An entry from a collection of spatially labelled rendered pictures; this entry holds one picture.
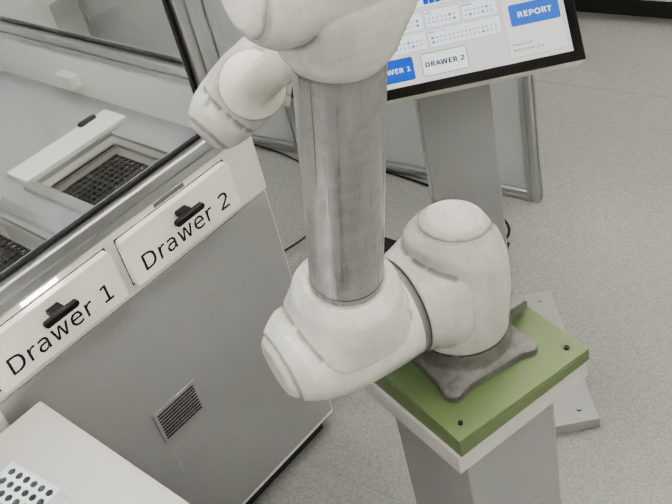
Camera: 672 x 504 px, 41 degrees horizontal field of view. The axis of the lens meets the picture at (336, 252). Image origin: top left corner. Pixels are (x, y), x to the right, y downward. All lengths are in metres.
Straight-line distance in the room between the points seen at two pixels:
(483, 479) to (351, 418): 0.99
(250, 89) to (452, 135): 0.84
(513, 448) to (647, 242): 1.46
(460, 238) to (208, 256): 0.76
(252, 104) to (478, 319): 0.46
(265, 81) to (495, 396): 0.59
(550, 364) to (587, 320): 1.21
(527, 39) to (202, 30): 0.64
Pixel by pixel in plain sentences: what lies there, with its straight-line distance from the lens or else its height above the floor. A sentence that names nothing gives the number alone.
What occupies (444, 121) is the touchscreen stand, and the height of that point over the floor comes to 0.82.
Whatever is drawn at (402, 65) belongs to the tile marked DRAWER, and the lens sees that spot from 1.87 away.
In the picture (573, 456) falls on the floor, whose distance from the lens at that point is 2.36.
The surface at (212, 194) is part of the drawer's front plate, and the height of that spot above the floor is 0.89.
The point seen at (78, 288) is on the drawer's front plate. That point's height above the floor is 0.90.
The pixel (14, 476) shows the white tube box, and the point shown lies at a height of 0.80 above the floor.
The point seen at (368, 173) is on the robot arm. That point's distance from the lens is 1.02.
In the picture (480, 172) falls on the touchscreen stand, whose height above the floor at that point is 0.67.
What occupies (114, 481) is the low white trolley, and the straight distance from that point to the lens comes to 1.55.
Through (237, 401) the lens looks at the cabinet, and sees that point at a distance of 2.14.
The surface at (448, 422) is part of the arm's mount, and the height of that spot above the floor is 0.80.
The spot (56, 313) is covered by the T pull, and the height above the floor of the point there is 0.91.
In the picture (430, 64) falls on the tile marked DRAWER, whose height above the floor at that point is 1.00.
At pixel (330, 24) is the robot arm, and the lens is 0.84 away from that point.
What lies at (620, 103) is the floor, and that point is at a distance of 3.61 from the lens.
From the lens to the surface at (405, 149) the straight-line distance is 3.29.
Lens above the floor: 1.86
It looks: 38 degrees down
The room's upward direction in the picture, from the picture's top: 15 degrees counter-clockwise
